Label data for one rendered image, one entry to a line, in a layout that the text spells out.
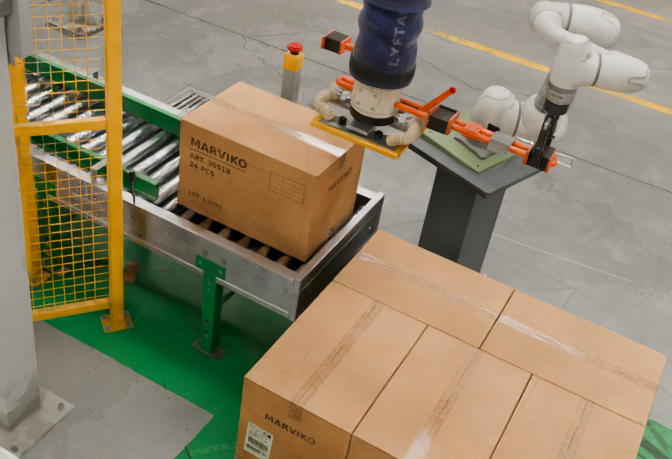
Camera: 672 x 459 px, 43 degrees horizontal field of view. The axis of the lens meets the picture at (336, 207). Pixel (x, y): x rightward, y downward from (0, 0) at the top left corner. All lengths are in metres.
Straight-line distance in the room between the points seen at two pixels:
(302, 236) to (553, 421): 1.10
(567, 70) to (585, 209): 2.44
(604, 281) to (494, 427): 1.84
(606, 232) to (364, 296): 2.07
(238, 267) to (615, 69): 1.51
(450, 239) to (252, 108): 1.14
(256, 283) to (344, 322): 0.39
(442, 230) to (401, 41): 1.36
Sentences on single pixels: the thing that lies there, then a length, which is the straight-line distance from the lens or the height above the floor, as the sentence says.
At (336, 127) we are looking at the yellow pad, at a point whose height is 1.14.
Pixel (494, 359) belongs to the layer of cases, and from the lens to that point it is 3.08.
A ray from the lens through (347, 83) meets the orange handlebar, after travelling 3.01.
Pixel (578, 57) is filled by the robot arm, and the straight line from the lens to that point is 2.66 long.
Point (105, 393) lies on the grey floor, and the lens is 3.51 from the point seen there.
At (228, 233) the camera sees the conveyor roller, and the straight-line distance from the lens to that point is 3.38.
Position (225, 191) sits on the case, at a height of 0.71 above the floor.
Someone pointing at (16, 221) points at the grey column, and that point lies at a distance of 2.85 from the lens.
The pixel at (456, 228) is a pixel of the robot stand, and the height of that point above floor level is 0.39.
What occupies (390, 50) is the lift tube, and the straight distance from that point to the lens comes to 2.81.
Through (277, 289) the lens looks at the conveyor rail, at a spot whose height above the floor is 0.52.
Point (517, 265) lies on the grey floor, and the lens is 4.44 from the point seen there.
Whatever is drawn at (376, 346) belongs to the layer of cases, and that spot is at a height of 0.54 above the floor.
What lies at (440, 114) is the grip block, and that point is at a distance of 2.91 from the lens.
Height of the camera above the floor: 2.63
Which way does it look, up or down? 35 degrees down
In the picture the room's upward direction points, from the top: 10 degrees clockwise
